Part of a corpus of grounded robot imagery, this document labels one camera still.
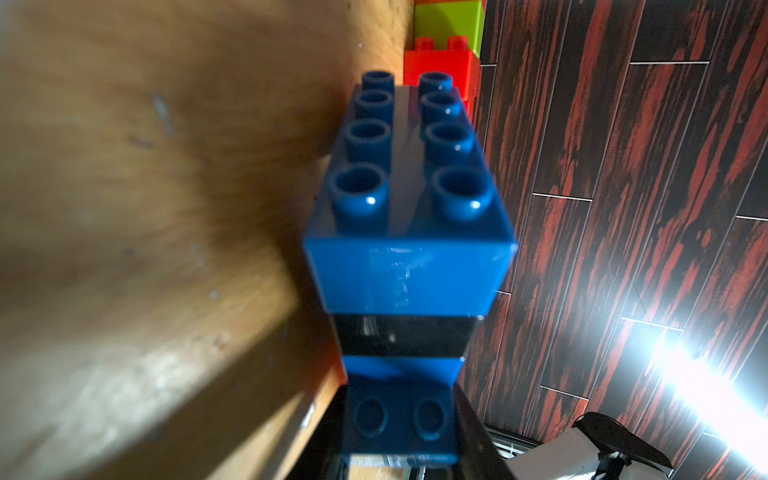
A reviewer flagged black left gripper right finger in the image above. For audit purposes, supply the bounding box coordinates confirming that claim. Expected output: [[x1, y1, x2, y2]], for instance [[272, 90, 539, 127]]
[[452, 384, 515, 480]]

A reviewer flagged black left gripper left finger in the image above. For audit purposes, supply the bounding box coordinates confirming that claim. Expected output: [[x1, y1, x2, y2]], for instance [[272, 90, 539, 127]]
[[286, 385, 348, 480]]

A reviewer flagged blue long brick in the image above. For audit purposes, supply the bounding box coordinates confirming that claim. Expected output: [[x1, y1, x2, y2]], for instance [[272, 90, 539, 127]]
[[341, 355, 464, 467], [303, 71, 518, 317]]

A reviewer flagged black square brick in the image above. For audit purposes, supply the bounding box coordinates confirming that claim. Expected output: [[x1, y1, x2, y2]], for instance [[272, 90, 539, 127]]
[[331, 314, 484, 358]]

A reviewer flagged small red base brick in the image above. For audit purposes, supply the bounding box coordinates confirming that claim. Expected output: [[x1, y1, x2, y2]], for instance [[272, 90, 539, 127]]
[[403, 35, 481, 124]]

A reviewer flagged green square brick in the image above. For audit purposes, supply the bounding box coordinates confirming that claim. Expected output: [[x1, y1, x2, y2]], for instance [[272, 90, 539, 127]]
[[414, 0, 486, 57]]

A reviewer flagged red tall square brick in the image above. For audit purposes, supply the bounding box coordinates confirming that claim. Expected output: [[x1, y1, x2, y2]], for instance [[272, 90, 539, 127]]
[[331, 352, 347, 385]]

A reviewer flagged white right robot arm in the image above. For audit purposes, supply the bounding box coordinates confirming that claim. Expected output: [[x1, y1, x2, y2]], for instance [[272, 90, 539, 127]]
[[506, 412, 673, 479]]

